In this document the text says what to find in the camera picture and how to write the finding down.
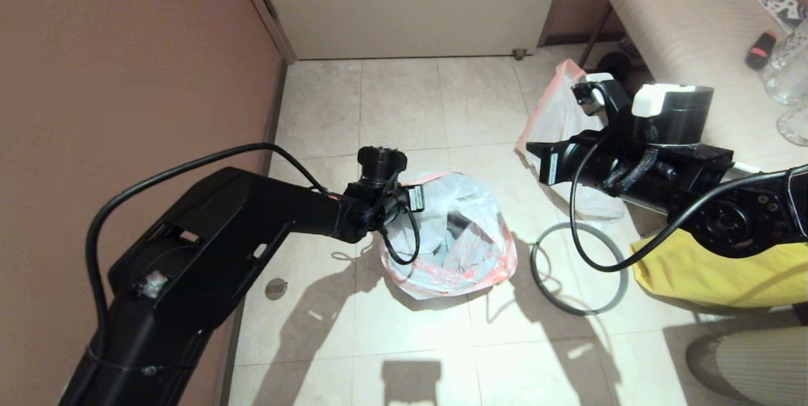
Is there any black braided sleeve cable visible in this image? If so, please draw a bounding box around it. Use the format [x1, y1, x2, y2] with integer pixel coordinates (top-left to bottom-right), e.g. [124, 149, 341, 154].
[605, 146, 661, 196]

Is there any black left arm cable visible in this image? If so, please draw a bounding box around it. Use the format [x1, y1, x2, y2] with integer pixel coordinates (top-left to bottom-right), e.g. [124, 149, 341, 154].
[85, 143, 330, 356]

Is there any dark metal table leg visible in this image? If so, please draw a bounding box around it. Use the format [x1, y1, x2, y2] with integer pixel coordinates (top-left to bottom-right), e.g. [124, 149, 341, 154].
[578, 5, 646, 71]

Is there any beige wood grain table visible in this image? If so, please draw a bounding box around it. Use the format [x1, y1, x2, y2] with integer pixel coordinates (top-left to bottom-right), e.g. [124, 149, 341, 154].
[600, 0, 808, 173]

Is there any small clear glass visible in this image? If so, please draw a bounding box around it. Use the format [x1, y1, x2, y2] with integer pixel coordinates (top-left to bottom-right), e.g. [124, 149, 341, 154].
[776, 103, 808, 147]

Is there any black coiled cable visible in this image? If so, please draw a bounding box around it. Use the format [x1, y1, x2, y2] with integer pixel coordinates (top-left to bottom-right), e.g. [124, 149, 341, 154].
[379, 203, 422, 266]

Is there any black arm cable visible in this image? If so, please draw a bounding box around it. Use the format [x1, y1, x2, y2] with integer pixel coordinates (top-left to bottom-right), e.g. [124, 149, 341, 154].
[85, 143, 330, 356]
[569, 138, 808, 273]

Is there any grey bin ring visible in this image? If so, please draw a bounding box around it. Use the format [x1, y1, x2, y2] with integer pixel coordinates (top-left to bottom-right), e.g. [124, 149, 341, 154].
[530, 222, 630, 317]

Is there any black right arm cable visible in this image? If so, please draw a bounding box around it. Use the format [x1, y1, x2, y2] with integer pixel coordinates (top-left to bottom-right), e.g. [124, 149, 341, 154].
[569, 138, 808, 273]

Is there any black red small device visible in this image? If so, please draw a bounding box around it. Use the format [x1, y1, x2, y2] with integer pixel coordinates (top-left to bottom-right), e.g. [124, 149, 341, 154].
[745, 30, 779, 71]

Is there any grey ribbed round object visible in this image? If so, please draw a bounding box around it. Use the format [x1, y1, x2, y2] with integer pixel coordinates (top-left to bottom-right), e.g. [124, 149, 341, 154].
[684, 325, 808, 406]

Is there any yellow bag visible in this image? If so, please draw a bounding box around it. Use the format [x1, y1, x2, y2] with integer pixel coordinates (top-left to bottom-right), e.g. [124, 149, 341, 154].
[631, 229, 808, 309]

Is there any white plastic bag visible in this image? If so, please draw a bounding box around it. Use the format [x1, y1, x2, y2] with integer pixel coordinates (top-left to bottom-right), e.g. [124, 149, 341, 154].
[516, 59, 627, 220]

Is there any red printed plastic bag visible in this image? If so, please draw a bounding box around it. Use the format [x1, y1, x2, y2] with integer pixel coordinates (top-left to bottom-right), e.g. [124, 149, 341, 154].
[380, 170, 519, 301]

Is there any large clear glass jar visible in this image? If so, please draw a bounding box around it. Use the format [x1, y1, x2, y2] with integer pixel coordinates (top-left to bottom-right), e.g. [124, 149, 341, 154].
[761, 15, 808, 106]

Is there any black slipper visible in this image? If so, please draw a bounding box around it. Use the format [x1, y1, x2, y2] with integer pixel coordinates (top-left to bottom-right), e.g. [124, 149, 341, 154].
[597, 52, 632, 81]

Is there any white door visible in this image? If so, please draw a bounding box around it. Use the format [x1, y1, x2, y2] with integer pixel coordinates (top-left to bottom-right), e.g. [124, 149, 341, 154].
[246, 0, 570, 61]

